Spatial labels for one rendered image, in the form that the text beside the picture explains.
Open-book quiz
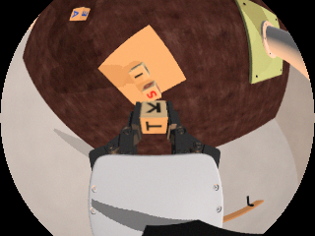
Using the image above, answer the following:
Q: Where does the orange letter block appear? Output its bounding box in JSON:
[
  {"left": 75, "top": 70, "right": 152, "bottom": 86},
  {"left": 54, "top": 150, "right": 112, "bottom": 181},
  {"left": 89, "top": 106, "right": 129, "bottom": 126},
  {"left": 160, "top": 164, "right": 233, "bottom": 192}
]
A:
[
  {"left": 128, "top": 62, "right": 151, "bottom": 85},
  {"left": 70, "top": 7, "right": 90, "bottom": 21},
  {"left": 142, "top": 81, "right": 161, "bottom": 100},
  {"left": 140, "top": 100, "right": 168, "bottom": 134}
]

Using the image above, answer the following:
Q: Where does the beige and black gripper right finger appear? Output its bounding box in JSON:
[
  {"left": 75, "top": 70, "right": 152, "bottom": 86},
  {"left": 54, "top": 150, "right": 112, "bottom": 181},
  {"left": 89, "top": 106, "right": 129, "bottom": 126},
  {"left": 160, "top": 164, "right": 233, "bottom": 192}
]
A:
[{"left": 166, "top": 101, "right": 221, "bottom": 169}]

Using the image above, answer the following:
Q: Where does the orange flat mat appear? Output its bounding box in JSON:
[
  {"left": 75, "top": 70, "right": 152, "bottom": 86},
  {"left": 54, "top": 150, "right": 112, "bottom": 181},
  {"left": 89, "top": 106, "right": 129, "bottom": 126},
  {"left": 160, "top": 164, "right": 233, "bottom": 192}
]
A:
[{"left": 98, "top": 25, "right": 186, "bottom": 105}]

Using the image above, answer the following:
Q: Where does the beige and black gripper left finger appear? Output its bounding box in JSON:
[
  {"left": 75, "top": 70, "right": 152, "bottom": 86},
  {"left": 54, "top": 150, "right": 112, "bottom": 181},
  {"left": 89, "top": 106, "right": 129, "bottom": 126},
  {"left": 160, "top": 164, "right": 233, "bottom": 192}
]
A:
[{"left": 89, "top": 101, "right": 143, "bottom": 170}]

